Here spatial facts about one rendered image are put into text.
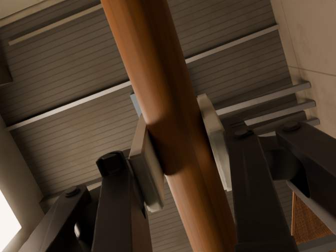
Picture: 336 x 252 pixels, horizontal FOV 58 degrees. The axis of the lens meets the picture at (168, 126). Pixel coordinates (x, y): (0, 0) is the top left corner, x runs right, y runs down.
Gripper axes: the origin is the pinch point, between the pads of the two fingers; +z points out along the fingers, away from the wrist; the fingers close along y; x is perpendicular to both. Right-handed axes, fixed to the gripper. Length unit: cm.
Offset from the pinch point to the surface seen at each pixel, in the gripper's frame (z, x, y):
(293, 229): 146, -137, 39
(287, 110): 285, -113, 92
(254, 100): 292, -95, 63
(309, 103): 281, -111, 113
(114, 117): 334, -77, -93
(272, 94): 288, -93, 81
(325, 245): 83, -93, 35
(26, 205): 291, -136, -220
